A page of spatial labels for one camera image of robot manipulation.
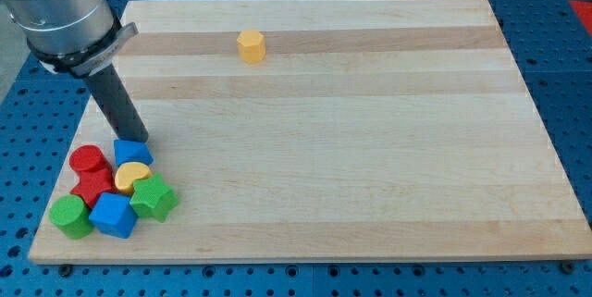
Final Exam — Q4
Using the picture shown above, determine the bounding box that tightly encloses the green cylinder block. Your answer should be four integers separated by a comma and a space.
49, 194, 94, 240

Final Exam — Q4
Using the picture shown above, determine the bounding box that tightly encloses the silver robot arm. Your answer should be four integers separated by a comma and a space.
2, 0, 138, 78

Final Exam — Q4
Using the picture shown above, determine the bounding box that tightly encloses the black cylindrical pointer rod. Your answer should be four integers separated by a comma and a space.
84, 65, 149, 142

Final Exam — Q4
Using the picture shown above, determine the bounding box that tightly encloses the wooden board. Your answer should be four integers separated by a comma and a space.
29, 0, 591, 265

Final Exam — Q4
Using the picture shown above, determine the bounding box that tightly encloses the blue triangle block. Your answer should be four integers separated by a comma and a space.
114, 140, 154, 167

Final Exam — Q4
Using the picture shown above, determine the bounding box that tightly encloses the yellow hexagon block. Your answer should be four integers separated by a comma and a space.
237, 30, 266, 64

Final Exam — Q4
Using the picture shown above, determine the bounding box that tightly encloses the red cylinder block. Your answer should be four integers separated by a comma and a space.
68, 144, 111, 174

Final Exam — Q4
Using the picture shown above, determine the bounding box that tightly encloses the yellow heart block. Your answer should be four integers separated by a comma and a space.
114, 162, 152, 195

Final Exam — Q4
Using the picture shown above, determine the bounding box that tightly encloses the red object at edge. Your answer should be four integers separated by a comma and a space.
569, 0, 592, 35

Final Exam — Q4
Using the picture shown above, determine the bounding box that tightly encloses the green star block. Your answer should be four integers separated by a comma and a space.
129, 174, 179, 223

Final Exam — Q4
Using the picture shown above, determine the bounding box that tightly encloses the blue cube block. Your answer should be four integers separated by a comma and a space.
89, 192, 138, 239

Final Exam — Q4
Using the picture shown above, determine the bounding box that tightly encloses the red star block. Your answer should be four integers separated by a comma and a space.
70, 168, 116, 209

